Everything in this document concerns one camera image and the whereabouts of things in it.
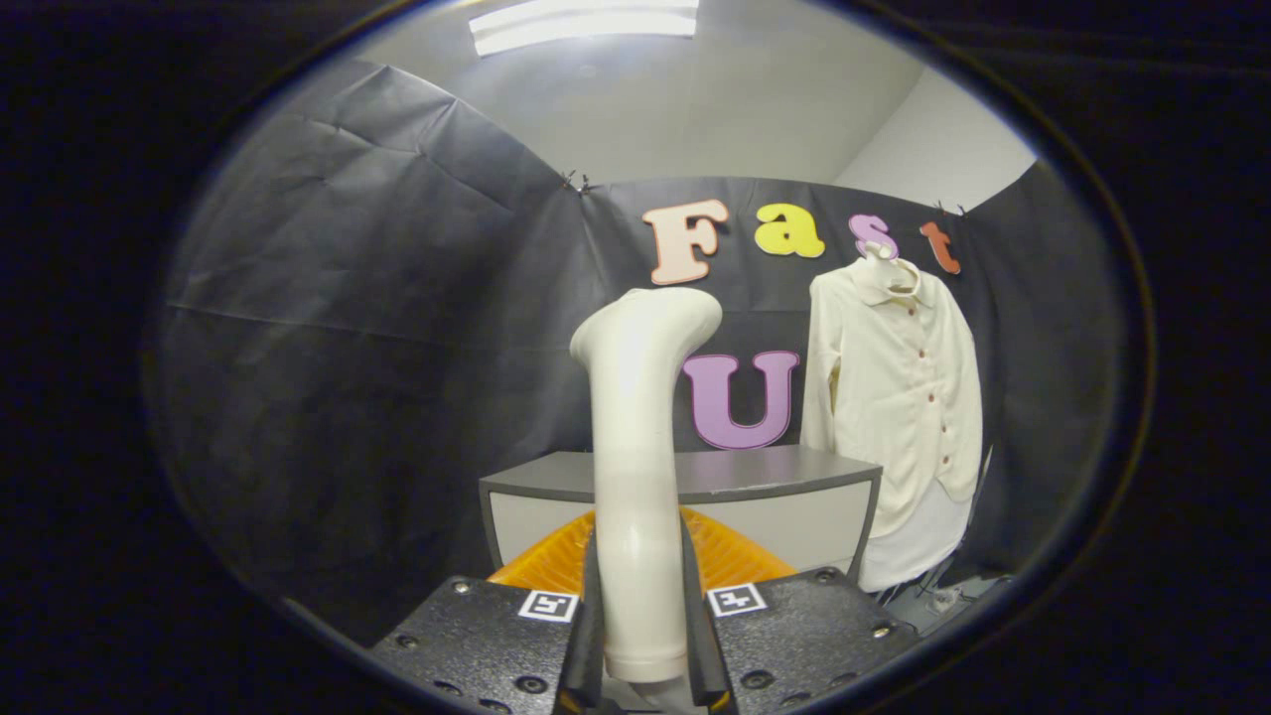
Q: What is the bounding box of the cream button-up shirt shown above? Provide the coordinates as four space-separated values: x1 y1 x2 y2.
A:
800 256 984 537

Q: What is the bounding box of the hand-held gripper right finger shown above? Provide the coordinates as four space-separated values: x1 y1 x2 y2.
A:
678 506 919 714

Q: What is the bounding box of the white clothes hanger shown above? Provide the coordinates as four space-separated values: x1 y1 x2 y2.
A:
862 241 919 294

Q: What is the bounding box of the ceiling light panel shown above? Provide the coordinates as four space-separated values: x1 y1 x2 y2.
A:
469 0 701 58

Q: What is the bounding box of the white hanging cloth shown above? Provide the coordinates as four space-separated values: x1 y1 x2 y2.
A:
859 477 979 594

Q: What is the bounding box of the black backdrop cloth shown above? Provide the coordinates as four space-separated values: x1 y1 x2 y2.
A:
149 58 1128 646

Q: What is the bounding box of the grey cabinet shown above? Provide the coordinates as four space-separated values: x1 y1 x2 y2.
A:
479 444 883 587

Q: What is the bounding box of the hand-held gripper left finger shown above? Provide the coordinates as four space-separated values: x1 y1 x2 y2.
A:
372 508 605 715

